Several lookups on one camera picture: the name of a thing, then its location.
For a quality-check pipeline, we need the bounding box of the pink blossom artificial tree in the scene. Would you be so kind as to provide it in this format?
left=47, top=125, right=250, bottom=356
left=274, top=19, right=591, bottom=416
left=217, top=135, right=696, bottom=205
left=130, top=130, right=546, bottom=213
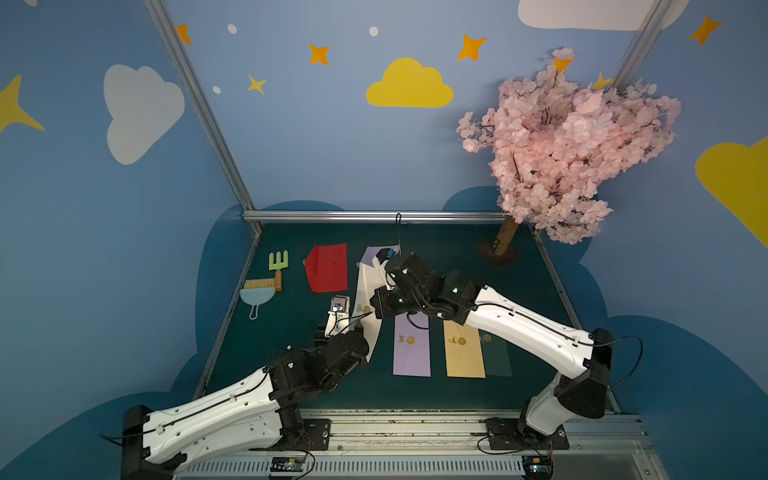
left=456, top=48, right=682, bottom=267

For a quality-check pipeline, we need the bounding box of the green toy rake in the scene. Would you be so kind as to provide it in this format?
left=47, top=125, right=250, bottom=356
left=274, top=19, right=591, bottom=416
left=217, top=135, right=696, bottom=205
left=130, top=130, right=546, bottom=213
left=268, top=250, right=289, bottom=292

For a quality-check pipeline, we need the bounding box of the aluminium front rail base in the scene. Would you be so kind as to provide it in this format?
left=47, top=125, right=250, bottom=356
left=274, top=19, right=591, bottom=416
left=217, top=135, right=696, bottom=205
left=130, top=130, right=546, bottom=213
left=174, top=409, right=668, bottom=479

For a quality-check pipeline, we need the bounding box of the blue toy brush dustpan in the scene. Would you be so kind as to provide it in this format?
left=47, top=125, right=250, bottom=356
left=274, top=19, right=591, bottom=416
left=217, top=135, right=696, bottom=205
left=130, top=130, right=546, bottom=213
left=239, top=278, right=276, bottom=321

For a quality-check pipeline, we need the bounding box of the left controller board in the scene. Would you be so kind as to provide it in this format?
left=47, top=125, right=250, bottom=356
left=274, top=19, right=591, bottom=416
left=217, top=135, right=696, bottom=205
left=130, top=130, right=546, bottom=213
left=269, top=456, right=306, bottom=477

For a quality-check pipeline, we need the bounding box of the lilac envelope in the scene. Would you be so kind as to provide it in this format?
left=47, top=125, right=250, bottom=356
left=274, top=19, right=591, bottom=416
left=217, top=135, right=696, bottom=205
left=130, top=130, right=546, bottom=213
left=392, top=313, right=431, bottom=378
left=360, top=245, right=400, bottom=267

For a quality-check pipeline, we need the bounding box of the right controller board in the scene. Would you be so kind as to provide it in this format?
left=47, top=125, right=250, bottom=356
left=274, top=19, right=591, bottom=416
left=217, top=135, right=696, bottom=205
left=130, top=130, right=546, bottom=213
left=522, top=456, right=554, bottom=480

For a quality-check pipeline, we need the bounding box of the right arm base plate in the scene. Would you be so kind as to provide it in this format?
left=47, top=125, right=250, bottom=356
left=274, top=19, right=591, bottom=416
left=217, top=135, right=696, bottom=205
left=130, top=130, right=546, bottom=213
left=484, top=417, right=570, bottom=452

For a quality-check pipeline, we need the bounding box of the tan kraft envelope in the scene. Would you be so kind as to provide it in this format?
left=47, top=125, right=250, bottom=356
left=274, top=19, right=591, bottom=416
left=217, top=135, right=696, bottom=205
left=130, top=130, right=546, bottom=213
left=443, top=321, right=486, bottom=379

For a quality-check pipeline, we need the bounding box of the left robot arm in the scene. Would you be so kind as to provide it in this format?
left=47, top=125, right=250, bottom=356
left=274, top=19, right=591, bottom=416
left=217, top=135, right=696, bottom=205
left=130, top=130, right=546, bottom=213
left=116, top=331, right=369, bottom=479

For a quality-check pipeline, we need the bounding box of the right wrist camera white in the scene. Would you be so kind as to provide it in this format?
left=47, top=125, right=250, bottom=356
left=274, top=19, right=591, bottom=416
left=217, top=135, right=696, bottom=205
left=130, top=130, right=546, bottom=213
left=375, top=247, right=399, bottom=265

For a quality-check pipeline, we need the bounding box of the aluminium rail back frame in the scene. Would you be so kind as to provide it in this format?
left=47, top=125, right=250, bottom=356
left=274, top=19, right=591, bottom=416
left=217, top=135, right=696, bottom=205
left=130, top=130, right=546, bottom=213
left=242, top=210, right=505, bottom=224

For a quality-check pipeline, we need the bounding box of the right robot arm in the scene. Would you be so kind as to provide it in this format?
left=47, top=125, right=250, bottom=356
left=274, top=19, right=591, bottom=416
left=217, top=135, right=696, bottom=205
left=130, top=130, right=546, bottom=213
left=369, top=248, right=614, bottom=446

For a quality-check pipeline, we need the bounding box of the dark green envelope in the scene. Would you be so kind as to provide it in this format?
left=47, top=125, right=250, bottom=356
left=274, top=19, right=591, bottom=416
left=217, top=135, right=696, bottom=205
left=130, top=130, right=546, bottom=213
left=480, top=331, right=513, bottom=377

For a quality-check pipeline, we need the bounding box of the red envelope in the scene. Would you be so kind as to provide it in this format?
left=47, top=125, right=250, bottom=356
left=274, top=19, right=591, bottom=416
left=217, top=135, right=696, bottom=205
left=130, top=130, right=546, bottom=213
left=303, top=244, right=348, bottom=294

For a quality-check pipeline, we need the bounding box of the controller board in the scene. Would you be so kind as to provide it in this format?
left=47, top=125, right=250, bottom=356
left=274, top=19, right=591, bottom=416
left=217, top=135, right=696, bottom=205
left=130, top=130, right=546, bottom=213
left=269, top=456, right=306, bottom=477
left=522, top=456, right=554, bottom=480

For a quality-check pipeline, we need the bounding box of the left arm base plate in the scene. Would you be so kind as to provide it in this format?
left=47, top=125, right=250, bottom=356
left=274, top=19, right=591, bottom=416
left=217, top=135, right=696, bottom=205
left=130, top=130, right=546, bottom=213
left=247, top=415, right=331, bottom=451

